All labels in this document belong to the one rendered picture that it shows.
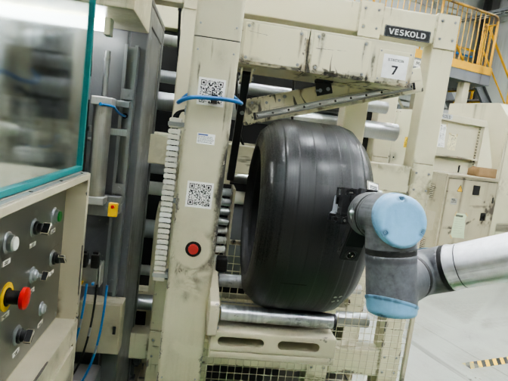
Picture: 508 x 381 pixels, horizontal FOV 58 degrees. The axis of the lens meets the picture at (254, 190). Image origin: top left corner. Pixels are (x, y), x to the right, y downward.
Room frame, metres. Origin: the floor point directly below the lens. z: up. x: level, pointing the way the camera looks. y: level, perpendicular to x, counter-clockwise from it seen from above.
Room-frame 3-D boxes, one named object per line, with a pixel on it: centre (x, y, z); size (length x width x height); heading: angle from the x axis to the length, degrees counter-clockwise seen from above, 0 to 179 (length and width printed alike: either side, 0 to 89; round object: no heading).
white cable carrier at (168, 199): (1.31, 0.24, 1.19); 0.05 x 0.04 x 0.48; 7
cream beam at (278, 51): (1.71, -0.18, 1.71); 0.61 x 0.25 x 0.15; 97
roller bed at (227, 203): (1.75, 0.17, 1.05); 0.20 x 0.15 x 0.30; 97
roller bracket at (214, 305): (1.38, 0.09, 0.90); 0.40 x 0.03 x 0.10; 7
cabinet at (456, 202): (5.67, -2.48, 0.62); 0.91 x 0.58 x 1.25; 116
